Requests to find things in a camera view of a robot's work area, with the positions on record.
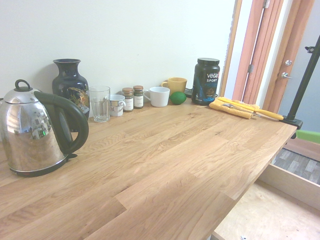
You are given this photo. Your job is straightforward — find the black Vega protein tub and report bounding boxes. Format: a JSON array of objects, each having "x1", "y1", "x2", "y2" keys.
[{"x1": 191, "y1": 57, "x2": 221, "y2": 106}]

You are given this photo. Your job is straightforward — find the yellow-handled metal utensil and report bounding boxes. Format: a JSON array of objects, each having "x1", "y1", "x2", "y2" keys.
[{"x1": 221, "y1": 102, "x2": 262, "y2": 112}]

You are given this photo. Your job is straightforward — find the white ceramic cup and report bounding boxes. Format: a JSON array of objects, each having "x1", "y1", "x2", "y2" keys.
[{"x1": 143, "y1": 86, "x2": 171, "y2": 108}]

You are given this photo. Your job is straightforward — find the dark blue painted vase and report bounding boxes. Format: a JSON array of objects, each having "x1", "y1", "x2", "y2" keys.
[{"x1": 51, "y1": 58, "x2": 90, "y2": 133}]

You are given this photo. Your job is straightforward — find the yellow-handled knife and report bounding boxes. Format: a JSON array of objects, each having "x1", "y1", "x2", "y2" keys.
[{"x1": 251, "y1": 108, "x2": 285, "y2": 122}]

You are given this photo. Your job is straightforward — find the black camera stand with clamp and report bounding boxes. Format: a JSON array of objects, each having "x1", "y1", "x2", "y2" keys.
[{"x1": 279, "y1": 34, "x2": 320, "y2": 140}]

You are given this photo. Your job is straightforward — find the small white patterned mug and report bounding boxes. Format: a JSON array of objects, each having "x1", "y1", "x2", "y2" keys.
[{"x1": 109, "y1": 94, "x2": 127, "y2": 117}]

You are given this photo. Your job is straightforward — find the yellow ceramic mug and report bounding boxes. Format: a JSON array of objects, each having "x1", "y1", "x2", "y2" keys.
[{"x1": 160, "y1": 77, "x2": 188, "y2": 95}]

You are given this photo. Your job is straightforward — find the green lime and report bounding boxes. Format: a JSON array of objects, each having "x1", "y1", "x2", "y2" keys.
[{"x1": 169, "y1": 91, "x2": 187, "y2": 105}]

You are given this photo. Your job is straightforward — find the yellow dish cloth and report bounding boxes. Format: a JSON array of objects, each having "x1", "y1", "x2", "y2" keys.
[{"x1": 208, "y1": 96, "x2": 261, "y2": 120}]

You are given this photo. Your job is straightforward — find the spice jar brown lid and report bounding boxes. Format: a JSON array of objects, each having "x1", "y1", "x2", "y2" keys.
[
  {"x1": 132, "y1": 85, "x2": 145, "y2": 110},
  {"x1": 121, "y1": 87, "x2": 134, "y2": 113}
]

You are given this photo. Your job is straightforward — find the light wooden wall trim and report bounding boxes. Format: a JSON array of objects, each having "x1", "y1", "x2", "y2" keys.
[{"x1": 219, "y1": 0, "x2": 243, "y2": 98}]

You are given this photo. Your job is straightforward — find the reddish wooden door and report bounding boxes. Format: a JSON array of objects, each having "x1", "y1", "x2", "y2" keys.
[{"x1": 231, "y1": 0, "x2": 285, "y2": 105}]

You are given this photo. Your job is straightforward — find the light wooden drawer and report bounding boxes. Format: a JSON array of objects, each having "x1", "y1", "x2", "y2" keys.
[{"x1": 211, "y1": 163, "x2": 320, "y2": 240}]

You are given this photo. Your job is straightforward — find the stainless steel electric kettle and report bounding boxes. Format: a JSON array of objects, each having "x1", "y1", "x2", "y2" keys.
[{"x1": 0, "y1": 79, "x2": 90, "y2": 178}]

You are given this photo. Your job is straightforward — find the clear drinking glass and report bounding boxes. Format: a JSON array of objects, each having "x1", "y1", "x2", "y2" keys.
[{"x1": 88, "y1": 85, "x2": 111, "y2": 123}]

